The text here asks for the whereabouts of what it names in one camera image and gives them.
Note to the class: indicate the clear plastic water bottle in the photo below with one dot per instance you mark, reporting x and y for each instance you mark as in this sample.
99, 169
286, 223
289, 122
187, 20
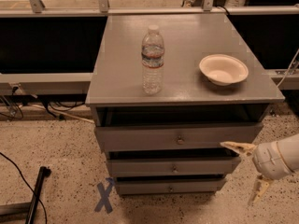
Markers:
152, 54

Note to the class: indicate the grey top drawer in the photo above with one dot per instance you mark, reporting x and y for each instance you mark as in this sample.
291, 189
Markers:
164, 137

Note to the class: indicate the grey metal railing frame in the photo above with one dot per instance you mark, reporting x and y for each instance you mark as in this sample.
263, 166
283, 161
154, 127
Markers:
46, 78

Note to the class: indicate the grey drawer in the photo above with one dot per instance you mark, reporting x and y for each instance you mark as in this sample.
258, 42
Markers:
169, 186
172, 166
164, 137

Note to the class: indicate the black metal stand leg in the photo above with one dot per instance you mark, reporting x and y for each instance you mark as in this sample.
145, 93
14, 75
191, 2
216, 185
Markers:
28, 210

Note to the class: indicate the blue tape cross mark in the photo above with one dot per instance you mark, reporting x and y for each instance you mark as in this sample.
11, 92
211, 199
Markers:
104, 201

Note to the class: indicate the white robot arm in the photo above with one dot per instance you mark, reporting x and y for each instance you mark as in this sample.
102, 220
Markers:
295, 166

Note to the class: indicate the grey bottom drawer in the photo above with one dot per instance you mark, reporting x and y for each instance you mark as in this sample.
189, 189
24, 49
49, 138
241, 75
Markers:
169, 186

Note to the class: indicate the white paper bowl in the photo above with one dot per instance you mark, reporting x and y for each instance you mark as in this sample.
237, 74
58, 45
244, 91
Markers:
223, 70

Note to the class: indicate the grey wooden drawer cabinet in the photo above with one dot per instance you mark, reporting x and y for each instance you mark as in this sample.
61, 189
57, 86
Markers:
161, 111

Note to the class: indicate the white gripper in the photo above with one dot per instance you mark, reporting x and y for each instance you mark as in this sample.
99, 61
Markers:
268, 161

